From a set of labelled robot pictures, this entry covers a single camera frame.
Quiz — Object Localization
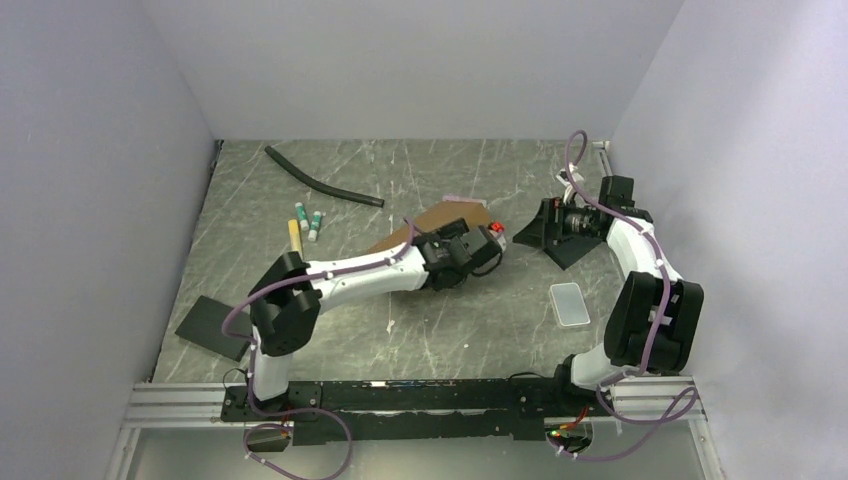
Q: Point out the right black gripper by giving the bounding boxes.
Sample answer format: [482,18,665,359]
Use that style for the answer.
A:
[513,195,601,249]

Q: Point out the brown cardboard box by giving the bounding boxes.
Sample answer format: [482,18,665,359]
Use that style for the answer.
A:
[367,200,494,253]

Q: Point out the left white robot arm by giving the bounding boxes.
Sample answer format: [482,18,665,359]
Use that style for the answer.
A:
[247,220,507,420]

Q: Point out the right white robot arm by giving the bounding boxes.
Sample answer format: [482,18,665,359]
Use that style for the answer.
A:
[513,175,704,415]

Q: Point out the right black foam pad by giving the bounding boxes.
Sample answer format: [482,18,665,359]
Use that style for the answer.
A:
[543,236,602,270]

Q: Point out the black foam pad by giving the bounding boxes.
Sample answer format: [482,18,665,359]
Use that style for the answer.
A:
[543,236,602,270]
[175,296,248,362]

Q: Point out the pink purple highlighter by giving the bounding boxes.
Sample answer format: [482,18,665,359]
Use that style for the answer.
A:
[442,195,487,207]

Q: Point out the clear plastic lid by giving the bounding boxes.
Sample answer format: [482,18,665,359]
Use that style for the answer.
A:
[549,282,591,328]

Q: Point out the green white glue stick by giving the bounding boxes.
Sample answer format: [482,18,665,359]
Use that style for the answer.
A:
[307,211,324,242]
[295,202,310,231]

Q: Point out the yellow marker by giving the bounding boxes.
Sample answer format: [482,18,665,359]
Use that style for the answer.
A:
[287,219,303,255]

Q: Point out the left black foam pad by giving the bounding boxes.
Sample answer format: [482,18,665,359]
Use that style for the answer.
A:
[175,296,248,362]

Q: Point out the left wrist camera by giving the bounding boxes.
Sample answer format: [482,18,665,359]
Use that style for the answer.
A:
[488,221,508,252]

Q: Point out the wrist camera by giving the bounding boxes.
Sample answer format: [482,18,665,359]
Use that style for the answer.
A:
[555,164,584,202]
[488,221,508,252]

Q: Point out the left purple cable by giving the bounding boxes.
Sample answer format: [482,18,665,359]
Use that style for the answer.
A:
[221,218,425,480]

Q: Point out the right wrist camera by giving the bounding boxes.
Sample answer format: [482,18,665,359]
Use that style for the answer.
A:
[555,164,584,202]

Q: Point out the black corrugated hose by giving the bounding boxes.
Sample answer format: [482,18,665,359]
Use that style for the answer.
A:
[263,146,386,209]

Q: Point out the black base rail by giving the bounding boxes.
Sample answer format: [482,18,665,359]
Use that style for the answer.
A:
[221,375,603,446]

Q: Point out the aluminium frame rail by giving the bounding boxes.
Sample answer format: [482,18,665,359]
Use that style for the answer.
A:
[105,383,225,479]

